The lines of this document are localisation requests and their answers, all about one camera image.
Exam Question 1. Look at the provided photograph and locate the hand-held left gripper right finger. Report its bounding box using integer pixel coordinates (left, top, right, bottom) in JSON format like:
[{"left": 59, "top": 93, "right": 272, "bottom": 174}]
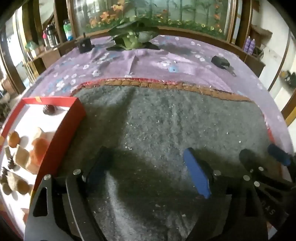
[{"left": 184, "top": 148, "right": 270, "bottom": 241}]

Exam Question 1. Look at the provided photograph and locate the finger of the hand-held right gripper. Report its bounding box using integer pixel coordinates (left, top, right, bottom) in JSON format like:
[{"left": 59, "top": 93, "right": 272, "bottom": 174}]
[
  {"left": 268, "top": 143, "right": 296, "bottom": 166},
  {"left": 239, "top": 149, "right": 293, "bottom": 233}
]

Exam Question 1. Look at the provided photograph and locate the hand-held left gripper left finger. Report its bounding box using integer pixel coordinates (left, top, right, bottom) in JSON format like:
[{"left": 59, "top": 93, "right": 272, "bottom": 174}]
[{"left": 24, "top": 146, "right": 112, "bottom": 241}]

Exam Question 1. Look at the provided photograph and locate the red cardboard box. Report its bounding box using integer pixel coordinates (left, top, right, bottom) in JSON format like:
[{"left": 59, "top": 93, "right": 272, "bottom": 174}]
[{"left": 0, "top": 97, "right": 86, "bottom": 240}]

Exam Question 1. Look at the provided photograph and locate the orange tangerine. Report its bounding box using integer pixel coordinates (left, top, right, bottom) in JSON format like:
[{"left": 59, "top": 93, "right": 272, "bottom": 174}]
[{"left": 31, "top": 138, "right": 51, "bottom": 164}]

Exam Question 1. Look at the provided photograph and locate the grey felt mat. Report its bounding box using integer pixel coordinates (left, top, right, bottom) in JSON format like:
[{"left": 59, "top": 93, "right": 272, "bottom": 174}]
[{"left": 57, "top": 77, "right": 284, "bottom": 241}]

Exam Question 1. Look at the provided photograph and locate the white faceted chunk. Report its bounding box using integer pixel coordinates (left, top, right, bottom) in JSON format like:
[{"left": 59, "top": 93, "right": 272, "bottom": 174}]
[{"left": 35, "top": 127, "right": 53, "bottom": 141}]

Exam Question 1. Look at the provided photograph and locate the yellow black tool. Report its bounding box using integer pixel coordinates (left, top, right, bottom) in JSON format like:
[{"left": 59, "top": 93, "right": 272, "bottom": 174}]
[{"left": 280, "top": 71, "right": 296, "bottom": 87}]

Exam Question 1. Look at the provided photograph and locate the beige faceted chunk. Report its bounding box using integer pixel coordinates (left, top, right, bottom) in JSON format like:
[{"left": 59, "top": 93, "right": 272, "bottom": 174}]
[
  {"left": 5, "top": 173, "right": 23, "bottom": 189},
  {"left": 13, "top": 145, "right": 38, "bottom": 174}
]

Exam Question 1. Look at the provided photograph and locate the wooden bedside cabinet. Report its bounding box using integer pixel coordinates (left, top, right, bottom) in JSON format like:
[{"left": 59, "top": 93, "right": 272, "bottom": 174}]
[{"left": 244, "top": 23, "right": 273, "bottom": 77}]

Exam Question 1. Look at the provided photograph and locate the black car key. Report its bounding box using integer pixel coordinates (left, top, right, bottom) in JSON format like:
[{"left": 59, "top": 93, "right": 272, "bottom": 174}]
[{"left": 211, "top": 55, "right": 237, "bottom": 77}]

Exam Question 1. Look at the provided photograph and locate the purple floral cloth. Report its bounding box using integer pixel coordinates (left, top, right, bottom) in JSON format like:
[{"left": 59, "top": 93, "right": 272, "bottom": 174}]
[{"left": 23, "top": 35, "right": 294, "bottom": 153}]

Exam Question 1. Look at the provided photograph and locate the wooden shelf unit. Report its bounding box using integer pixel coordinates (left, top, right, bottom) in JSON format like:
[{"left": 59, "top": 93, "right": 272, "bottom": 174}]
[{"left": 21, "top": 39, "right": 77, "bottom": 72}]

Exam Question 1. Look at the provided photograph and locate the small black box device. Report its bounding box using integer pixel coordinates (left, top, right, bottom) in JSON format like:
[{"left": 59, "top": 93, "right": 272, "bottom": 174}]
[{"left": 77, "top": 32, "right": 93, "bottom": 54}]

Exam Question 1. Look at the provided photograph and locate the green leafy plant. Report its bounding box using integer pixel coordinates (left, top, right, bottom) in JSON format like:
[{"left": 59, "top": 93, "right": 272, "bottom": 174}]
[{"left": 107, "top": 17, "right": 160, "bottom": 50}]

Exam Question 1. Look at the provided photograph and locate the green plastic bag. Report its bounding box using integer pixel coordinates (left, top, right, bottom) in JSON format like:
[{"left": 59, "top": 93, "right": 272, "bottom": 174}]
[{"left": 25, "top": 42, "right": 40, "bottom": 52}]

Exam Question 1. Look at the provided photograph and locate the green white plastic bottle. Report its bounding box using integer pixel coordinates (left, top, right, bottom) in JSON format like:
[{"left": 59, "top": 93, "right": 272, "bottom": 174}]
[{"left": 63, "top": 20, "right": 74, "bottom": 41}]

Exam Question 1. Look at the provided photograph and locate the dark thermos flask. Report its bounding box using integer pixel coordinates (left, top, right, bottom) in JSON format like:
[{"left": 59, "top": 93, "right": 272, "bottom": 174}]
[{"left": 46, "top": 24, "right": 58, "bottom": 47}]

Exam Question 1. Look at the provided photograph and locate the floral painted headboard panel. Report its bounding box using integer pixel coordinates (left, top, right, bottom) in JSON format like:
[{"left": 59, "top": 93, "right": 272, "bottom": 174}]
[{"left": 67, "top": 0, "right": 238, "bottom": 43}]

